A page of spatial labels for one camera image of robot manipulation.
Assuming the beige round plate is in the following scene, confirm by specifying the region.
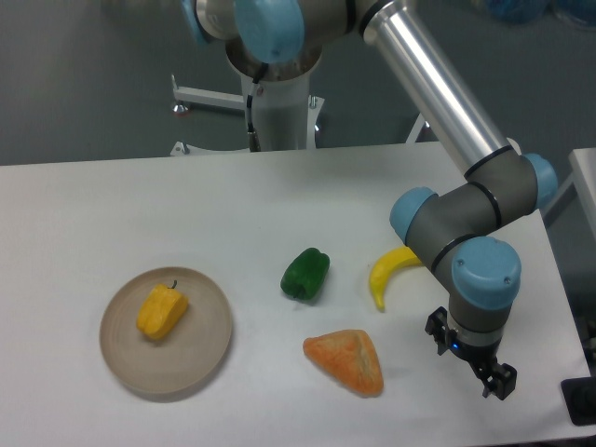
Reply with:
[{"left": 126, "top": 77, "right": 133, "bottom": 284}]
[{"left": 99, "top": 267, "right": 234, "bottom": 401}]

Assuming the black device at table edge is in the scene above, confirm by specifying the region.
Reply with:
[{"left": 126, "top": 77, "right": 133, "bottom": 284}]
[{"left": 561, "top": 376, "right": 595, "bottom": 427}]

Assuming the white side table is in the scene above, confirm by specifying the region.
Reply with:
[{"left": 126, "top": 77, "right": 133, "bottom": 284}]
[{"left": 541, "top": 148, "right": 596, "bottom": 234}]

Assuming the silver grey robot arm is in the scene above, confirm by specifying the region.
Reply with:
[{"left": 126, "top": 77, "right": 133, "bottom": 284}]
[{"left": 182, "top": 1, "right": 558, "bottom": 399}]

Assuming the green bell pepper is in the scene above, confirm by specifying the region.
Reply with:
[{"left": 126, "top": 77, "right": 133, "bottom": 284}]
[{"left": 280, "top": 248, "right": 331, "bottom": 301}]

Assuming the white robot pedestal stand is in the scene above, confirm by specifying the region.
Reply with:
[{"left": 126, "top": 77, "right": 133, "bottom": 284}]
[{"left": 169, "top": 44, "right": 326, "bottom": 157}]

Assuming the yellow bell pepper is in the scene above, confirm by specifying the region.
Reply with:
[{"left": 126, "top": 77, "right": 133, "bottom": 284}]
[{"left": 136, "top": 280, "right": 188, "bottom": 340}]

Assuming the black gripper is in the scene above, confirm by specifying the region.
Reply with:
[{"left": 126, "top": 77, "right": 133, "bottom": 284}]
[{"left": 425, "top": 306, "right": 518, "bottom": 400}]

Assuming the orange triangular bread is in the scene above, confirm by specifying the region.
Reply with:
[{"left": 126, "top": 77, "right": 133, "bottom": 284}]
[{"left": 303, "top": 329, "right": 384, "bottom": 397}]

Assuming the yellow banana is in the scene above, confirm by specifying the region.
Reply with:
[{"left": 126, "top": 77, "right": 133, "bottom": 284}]
[{"left": 368, "top": 247, "right": 423, "bottom": 312}]

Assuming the blue object top right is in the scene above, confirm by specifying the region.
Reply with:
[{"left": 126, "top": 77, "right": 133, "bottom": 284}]
[{"left": 473, "top": 0, "right": 595, "bottom": 33}]

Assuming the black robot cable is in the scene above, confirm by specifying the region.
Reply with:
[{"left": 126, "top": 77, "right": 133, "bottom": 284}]
[{"left": 245, "top": 62, "right": 270, "bottom": 153}]

